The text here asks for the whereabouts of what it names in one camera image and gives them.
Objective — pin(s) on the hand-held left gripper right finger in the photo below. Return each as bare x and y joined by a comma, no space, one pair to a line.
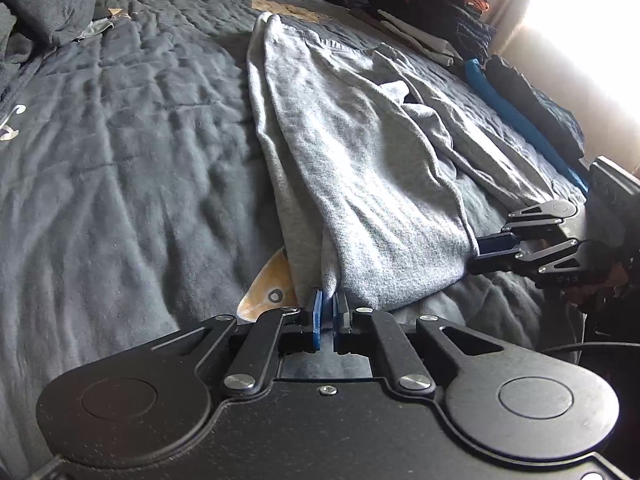
342,320

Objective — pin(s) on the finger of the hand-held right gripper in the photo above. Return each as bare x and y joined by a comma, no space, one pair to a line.
500,245
550,262

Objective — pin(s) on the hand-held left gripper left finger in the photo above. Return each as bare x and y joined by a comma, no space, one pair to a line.
316,320

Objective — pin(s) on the light grey pants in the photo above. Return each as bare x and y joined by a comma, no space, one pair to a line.
350,160

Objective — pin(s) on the stack of folded black clothes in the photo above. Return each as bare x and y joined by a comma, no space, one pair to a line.
440,35

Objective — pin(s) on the person's right hand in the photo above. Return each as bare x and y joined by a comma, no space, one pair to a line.
612,280

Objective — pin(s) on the teal folded garment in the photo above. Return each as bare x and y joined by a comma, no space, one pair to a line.
515,120

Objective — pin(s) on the black folded garment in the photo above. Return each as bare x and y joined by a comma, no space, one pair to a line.
535,105

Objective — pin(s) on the window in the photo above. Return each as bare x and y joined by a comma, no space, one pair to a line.
590,0

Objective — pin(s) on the beige curtain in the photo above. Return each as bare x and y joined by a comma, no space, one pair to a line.
510,5

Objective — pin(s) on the grey quilted bedspread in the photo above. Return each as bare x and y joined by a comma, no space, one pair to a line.
125,160

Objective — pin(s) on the pale green cloth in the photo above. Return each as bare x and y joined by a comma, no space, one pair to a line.
95,29

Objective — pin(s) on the dark grey hoodie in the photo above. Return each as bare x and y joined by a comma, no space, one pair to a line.
45,0

